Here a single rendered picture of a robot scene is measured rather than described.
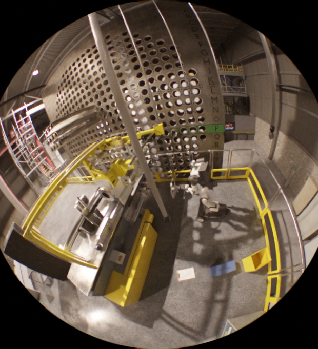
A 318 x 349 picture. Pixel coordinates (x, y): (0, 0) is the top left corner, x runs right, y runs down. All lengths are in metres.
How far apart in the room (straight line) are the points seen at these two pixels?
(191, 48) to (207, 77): 0.94
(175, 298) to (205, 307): 0.62
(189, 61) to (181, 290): 5.05
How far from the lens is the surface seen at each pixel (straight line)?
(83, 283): 2.15
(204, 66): 3.46
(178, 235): 2.58
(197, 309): 2.58
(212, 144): 3.76
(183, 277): 2.43
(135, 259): 2.06
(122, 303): 2.22
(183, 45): 3.64
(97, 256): 1.98
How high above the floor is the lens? 2.43
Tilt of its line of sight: 37 degrees down
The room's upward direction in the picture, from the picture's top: 19 degrees counter-clockwise
